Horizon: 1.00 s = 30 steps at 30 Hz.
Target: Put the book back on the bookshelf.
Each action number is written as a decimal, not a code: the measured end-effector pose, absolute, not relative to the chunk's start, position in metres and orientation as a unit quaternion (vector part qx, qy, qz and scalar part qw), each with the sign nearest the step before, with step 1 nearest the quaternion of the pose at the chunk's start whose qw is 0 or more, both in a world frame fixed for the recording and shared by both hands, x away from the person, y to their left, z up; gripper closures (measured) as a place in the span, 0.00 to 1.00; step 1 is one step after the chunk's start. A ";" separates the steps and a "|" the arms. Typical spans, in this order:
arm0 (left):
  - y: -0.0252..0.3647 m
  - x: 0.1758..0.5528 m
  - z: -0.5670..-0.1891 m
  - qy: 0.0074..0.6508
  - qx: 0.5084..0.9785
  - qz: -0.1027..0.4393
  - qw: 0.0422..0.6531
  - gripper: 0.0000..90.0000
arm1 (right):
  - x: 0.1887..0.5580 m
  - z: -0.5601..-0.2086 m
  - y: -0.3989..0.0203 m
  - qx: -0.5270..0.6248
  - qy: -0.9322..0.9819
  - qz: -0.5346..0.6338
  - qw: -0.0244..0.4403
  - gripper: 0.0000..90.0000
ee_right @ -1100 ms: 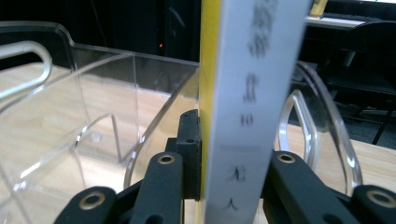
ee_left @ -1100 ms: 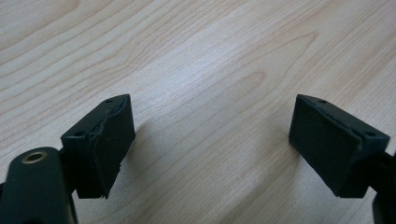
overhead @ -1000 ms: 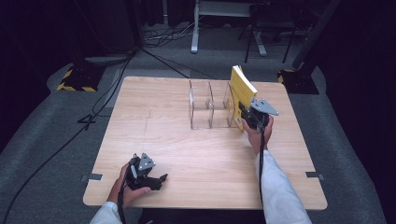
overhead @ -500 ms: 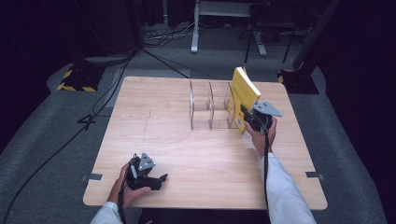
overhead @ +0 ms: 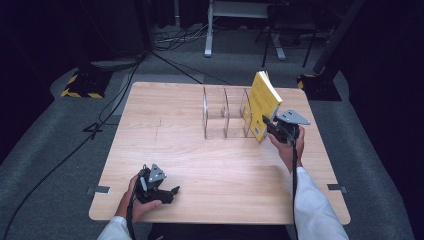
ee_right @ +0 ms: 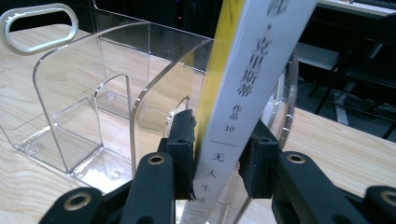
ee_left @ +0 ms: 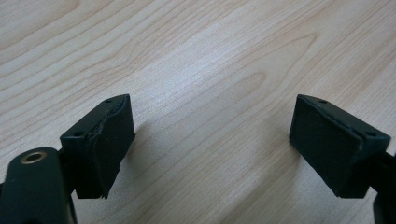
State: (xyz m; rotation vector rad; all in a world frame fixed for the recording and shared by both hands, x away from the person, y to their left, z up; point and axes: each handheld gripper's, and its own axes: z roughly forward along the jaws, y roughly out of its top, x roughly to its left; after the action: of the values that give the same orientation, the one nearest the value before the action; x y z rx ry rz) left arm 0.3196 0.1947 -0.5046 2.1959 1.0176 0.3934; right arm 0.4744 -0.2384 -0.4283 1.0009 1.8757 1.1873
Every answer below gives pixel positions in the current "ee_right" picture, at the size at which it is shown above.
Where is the black chair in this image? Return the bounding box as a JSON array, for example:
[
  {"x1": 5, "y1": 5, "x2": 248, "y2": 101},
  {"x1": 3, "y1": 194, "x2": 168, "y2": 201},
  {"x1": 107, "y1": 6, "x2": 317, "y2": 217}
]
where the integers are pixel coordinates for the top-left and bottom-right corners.
[{"x1": 295, "y1": 18, "x2": 396, "y2": 141}]

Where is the white desk frame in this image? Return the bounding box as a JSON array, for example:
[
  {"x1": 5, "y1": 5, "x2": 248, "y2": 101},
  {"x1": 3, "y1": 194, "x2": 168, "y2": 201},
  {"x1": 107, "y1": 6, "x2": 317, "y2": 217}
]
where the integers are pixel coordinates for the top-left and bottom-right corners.
[{"x1": 317, "y1": 0, "x2": 396, "y2": 19}]

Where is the clear acrylic book holder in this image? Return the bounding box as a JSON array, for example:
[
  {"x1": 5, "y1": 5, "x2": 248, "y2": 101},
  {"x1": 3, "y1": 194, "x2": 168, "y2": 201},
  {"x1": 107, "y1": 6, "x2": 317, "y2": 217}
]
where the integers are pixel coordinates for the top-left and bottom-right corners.
[{"x1": 0, "y1": 2, "x2": 301, "y2": 224}]

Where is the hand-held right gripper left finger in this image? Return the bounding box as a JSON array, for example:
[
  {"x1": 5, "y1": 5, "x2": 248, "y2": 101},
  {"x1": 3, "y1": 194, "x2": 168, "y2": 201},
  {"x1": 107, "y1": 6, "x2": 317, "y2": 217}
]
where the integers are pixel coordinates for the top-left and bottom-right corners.
[{"x1": 120, "y1": 108, "x2": 198, "y2": 224}]

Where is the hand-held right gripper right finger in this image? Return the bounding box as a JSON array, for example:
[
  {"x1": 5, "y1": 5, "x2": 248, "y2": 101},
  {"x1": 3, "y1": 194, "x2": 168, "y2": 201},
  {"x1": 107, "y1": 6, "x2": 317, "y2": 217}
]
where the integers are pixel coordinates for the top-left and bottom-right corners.
[{"x1": 237, "y1": 119, "x2": 372, "y2": 224}]

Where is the yellow book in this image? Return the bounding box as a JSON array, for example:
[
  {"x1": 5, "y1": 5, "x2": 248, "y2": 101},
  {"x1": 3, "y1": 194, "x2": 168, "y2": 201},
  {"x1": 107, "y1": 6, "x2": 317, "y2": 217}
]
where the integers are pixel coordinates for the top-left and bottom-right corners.
[{"x1": 178, "y1": 0, "x2": 319, "y2": 224}]

